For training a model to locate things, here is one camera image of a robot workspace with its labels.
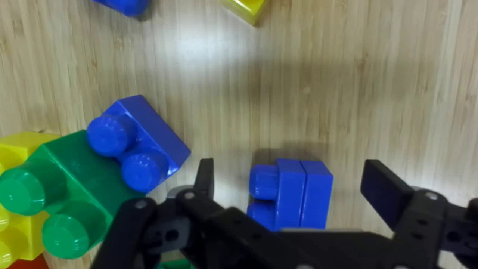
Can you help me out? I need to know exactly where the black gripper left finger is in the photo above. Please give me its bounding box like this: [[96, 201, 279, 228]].
[[90, 156, 240, 269]]

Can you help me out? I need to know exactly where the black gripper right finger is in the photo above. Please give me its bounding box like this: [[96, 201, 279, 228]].
[[359, 158, 478, 269]]

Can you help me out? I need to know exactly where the blue narrow four-stud block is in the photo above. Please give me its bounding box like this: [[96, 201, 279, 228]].
[[246, 156, 334, 232]]

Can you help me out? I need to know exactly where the blue two-stud block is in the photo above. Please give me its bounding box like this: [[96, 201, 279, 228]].
[[85, 93, 192, 195]]

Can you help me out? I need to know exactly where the green two-stud block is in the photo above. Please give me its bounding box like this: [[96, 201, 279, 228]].
[[0, 129, 143, 259]]

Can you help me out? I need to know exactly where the yellow building block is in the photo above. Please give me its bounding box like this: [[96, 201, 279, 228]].
[[0, 129, 64, 269]]

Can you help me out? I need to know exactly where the blue wide eight-stud block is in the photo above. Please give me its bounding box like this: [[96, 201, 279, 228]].
[[90, 0, 150, 17]]

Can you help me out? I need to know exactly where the yellow four-stud block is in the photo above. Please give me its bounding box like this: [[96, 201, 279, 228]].
[[219, 0, 273, 26]]

